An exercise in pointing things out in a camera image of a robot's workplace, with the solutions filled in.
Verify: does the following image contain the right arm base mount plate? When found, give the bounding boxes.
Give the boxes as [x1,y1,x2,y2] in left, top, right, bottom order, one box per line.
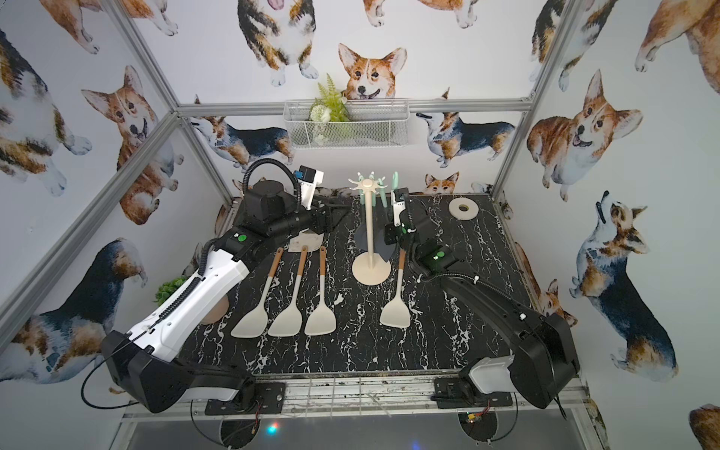
[430,377,514,409]

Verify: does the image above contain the cream spoon wooden handle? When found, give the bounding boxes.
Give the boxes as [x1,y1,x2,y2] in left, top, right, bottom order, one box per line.
[231,247,284,339]

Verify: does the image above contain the green potted plant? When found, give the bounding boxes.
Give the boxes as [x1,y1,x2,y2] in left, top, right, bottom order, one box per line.
[155,276,188,306]

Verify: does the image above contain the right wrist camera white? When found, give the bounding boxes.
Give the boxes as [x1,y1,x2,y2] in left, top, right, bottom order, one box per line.
[391,187,409,227]

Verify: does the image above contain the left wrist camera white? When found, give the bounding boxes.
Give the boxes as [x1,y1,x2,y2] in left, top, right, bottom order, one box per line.
[295,165,324,210]

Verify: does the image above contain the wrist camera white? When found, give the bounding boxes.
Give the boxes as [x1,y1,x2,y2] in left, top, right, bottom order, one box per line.
[391,187,409,227]
[295,165,324,210]

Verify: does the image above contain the cream slotted turner wooden handle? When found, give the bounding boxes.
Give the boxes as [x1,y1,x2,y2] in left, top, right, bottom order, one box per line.
[380,249,411,329]

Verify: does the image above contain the fern and white flower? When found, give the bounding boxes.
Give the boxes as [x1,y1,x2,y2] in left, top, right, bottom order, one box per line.
[309,74,351,146]

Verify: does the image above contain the cream spatula wooden handle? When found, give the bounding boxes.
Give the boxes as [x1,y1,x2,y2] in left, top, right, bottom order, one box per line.
[268,245,309,338]

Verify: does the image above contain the white tape roll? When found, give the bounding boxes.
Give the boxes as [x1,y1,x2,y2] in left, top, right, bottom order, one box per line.
[448,197,479,221]

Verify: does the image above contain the grey spatula mint handle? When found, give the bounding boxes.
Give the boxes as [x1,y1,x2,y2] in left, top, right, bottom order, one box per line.
[379,172,399,263]

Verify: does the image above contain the cream utensil rack stand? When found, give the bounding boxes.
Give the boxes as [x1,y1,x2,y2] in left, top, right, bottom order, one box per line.
[351,172,391,286]

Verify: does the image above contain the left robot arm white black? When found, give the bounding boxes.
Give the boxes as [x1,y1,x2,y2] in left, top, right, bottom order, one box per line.
[101,159,345,414]

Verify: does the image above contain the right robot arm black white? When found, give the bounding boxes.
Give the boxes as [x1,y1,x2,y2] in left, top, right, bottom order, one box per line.
[385,189,581,409]

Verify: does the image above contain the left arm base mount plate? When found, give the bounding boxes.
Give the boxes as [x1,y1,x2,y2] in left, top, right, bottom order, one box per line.
[204,382,287,416]

